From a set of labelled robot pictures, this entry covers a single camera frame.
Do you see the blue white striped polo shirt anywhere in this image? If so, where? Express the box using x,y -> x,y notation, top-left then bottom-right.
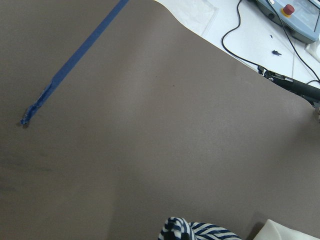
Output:
157,216 -> 320,240

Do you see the grey teach pendant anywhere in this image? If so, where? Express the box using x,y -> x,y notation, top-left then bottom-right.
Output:
255,0 -> 320,44

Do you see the black thin cable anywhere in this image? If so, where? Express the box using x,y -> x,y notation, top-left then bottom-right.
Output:
220,0 -> 320,83

